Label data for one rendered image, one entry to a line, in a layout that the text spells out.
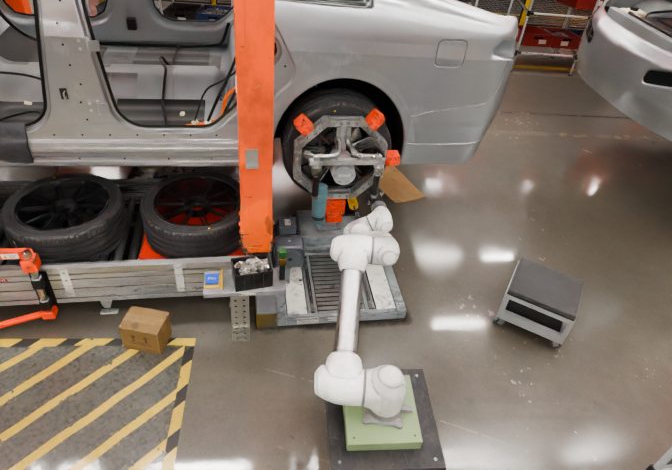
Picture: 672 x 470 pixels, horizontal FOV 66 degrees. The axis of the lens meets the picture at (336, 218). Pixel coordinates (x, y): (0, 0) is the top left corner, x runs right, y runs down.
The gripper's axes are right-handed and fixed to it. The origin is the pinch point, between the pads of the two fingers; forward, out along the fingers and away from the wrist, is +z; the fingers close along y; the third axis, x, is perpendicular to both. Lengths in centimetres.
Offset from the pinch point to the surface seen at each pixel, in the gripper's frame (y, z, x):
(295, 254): -54, -30, 15
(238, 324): -93, -63, 25
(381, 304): -37, -48, -42
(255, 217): -42, -45, 61
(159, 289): -122, -37, 59
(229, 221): -71, -15, 52
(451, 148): 51, 7, -19
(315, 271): -64, -15, -17
